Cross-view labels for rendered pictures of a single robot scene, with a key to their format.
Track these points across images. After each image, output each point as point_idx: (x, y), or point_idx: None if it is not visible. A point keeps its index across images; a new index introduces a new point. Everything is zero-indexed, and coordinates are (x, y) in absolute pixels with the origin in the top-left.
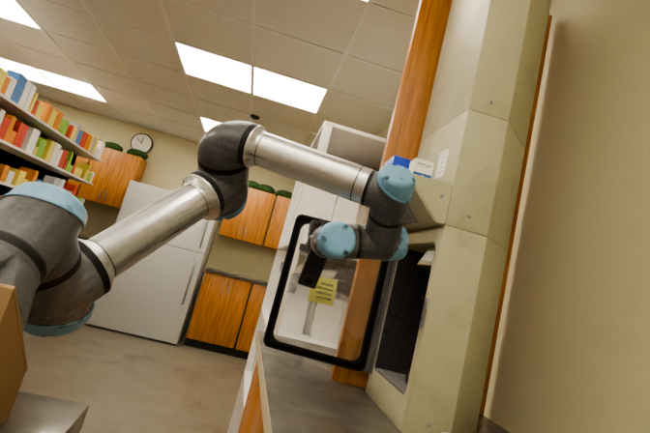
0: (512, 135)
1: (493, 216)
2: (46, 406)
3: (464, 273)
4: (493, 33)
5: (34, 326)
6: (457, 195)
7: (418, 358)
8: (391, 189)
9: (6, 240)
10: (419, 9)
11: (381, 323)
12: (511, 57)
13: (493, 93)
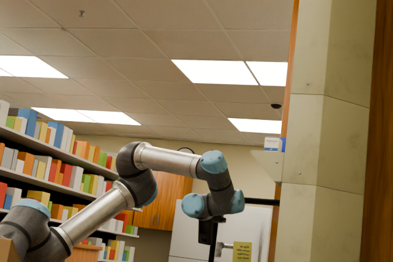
0: (335, 103)
1: (322, 168)
2: None
3: (301, 214)
4: (304, 31)
5: None
6: (288, 159)
7: None
8: (205, 166)
9: (11, 224)
10: (293, 7)
11: None
12: (320, 45)
13: (309, 76)
